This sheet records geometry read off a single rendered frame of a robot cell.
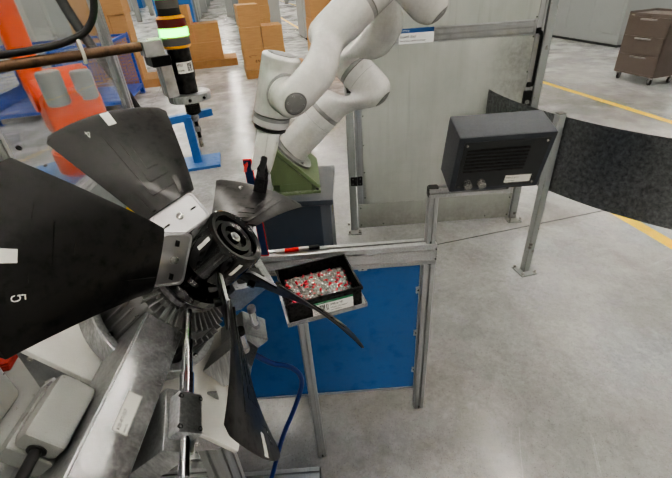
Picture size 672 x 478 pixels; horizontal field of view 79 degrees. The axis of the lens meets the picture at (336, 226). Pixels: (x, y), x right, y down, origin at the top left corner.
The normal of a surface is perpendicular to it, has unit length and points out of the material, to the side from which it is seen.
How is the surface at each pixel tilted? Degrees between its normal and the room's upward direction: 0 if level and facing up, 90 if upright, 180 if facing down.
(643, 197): 90
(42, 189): 68
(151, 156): 37
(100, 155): 43
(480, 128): 15
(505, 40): 90
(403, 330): 90
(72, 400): 50
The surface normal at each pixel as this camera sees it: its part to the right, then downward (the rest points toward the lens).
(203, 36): 0.27, 0.50
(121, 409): 0.72, -0.60
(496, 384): -0.07, -0.84
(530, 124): -0.05, -0.68
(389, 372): 0.04, 0.53
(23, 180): 0.81, -0.23
